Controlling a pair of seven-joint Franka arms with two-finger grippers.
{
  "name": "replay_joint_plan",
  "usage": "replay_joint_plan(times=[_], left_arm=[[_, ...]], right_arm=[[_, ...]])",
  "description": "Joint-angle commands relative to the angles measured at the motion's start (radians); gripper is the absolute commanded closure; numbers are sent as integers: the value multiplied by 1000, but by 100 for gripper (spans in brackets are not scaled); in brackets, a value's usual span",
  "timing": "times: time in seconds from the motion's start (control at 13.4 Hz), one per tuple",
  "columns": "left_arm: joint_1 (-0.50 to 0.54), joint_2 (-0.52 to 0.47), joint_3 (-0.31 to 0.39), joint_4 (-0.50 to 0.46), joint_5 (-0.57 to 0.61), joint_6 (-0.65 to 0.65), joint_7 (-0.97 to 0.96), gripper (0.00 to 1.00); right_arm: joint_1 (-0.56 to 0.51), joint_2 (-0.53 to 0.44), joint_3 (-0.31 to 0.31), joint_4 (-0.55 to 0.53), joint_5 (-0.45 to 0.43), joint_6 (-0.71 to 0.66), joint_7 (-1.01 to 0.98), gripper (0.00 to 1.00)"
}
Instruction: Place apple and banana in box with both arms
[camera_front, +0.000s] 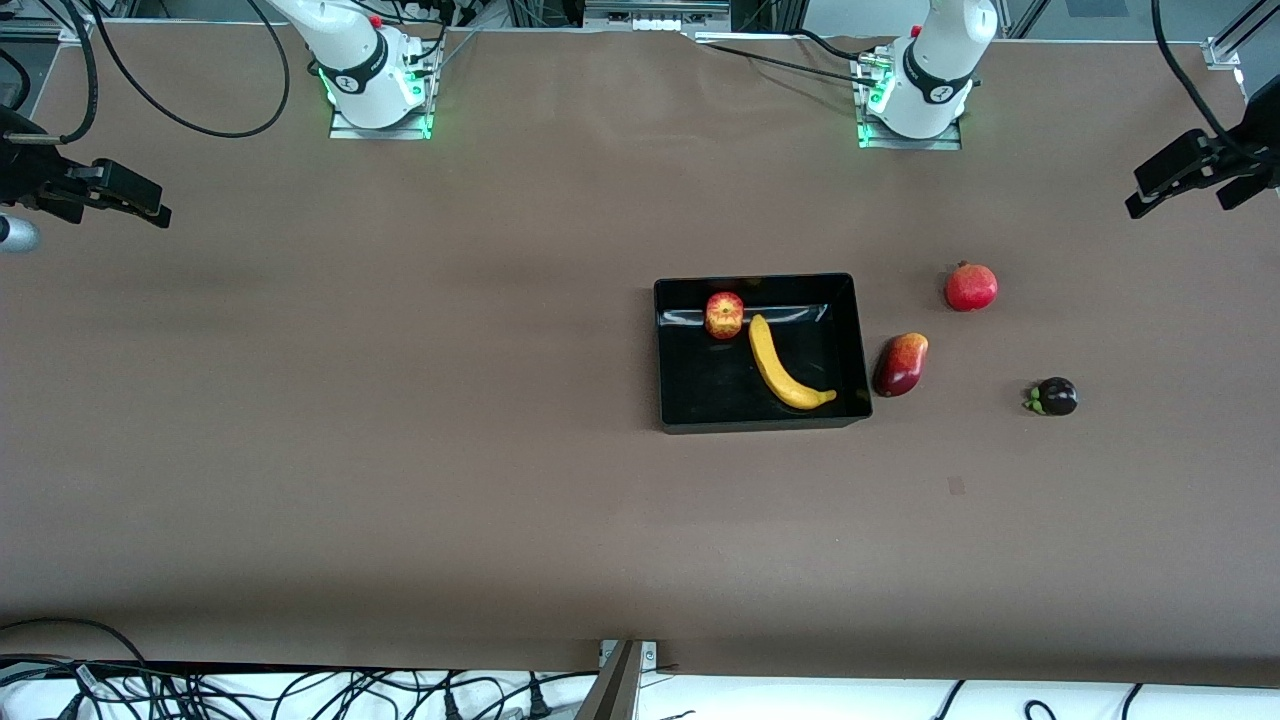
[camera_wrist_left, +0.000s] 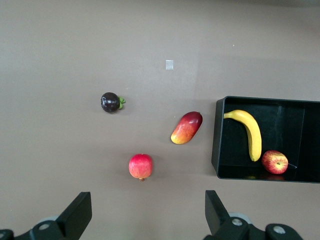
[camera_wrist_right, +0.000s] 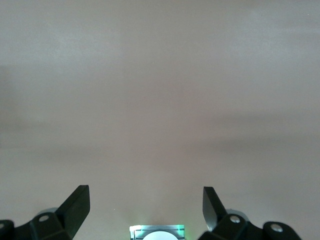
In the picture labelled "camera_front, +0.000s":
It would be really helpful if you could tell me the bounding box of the silver metal bracket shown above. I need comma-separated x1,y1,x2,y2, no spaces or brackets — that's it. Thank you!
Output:
598,640,661,671

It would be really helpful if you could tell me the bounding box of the black rectangular plastic box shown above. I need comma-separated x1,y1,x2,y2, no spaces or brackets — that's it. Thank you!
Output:
653,272,874,435

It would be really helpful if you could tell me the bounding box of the white power strip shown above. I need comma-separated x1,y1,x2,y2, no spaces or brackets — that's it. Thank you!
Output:
585,0,731,33

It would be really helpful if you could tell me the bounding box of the aluminium frame profile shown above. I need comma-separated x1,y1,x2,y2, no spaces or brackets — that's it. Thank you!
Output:
0,0,96,46
1205,0,1280,71

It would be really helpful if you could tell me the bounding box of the dark purple mangosteen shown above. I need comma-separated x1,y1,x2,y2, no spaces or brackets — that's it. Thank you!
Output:
1024,377,1079,418

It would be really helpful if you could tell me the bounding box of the red mango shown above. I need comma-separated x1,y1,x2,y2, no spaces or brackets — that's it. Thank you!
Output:
873,332,930,399

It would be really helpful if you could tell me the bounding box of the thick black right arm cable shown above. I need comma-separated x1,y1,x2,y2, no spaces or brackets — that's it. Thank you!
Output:
55,0,101,146

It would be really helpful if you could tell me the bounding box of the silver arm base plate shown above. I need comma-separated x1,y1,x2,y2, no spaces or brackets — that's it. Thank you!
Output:
855,50,964,151
330,60,438,141

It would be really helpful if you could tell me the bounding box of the red pomegranate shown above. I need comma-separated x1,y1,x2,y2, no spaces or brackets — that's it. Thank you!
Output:
944,261,999,313

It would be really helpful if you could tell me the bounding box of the grey metal stand beam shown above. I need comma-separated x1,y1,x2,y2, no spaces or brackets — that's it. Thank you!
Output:
573,642,643,720

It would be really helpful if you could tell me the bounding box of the red yellow apple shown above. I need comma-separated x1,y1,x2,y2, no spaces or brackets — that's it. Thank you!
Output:
704,291,745,342

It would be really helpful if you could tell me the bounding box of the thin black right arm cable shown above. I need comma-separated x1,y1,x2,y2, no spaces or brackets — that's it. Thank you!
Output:
88,0,293,139

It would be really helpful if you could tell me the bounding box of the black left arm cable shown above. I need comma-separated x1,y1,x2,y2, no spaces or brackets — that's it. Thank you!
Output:
1150,0,1251,156

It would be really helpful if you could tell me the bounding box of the yellow banana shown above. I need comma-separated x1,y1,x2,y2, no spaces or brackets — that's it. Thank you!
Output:
748,313,838,411

